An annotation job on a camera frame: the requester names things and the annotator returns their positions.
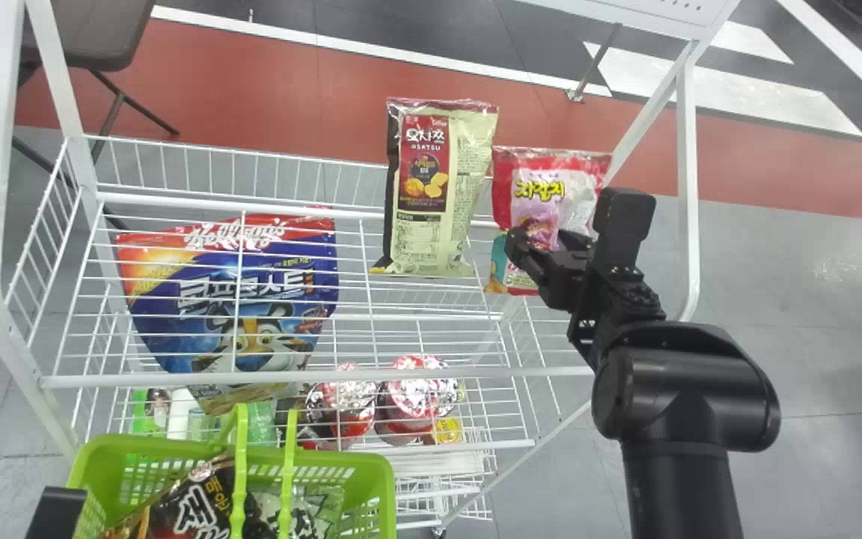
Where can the white bottle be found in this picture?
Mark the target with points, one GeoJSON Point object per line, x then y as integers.
{"type": "Point", "coordinates": [181, 415]}

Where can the dark side table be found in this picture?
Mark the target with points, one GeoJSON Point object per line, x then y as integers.
{"type": "Point", "coordinates": [94, 30]}

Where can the green basket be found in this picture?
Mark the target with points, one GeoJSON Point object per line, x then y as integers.
{"type": "Point", "coordinates": [139, 468]}

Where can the red noodle cup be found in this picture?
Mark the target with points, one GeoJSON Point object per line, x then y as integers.
{"type": "Point", "coordinates": [416, 397]}
{"type": "Point", "coordinates": [341, 408]}

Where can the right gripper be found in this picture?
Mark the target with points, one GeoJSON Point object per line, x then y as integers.
{"type": "Point", "coordinates": [569, 283]}

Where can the blue cereal bag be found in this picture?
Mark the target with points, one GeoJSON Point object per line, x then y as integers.
{"type": "Point", "coordinates": [229, 296]}

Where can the green bottle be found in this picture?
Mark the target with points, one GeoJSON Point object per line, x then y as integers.
{"type": "Point", "coordinates": [260, 423]}
{"type": "Point", "coordinates": [148, 412]}

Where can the yellow can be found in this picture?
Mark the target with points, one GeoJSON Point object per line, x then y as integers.
{"type": "Point", "coordinates": [447, 430]}

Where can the red snack packet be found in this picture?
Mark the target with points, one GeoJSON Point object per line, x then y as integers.
{"type": "Point", "coordinates": [543, 187]}

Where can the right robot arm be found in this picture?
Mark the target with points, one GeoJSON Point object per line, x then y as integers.
{"type": "Point", "coordinates": [685, 419]}

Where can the beige snack packet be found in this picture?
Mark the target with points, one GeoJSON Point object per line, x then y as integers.
{"type": "Point", "coordinates": [438, 187]}

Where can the teal snack packet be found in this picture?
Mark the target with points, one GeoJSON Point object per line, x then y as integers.
{"type": "Point", "coordinates": [497, 258]}

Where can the clear green snack packet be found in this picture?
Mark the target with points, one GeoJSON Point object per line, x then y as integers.
{"type": "Point", "coordinates": [319, 513]}

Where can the black snack packet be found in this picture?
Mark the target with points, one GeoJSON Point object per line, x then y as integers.
{"type": "Point", "coordinates": [191, 509]}

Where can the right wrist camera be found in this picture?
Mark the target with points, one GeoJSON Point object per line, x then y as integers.
{"type": "Point", "coordinates": [623, 221]}

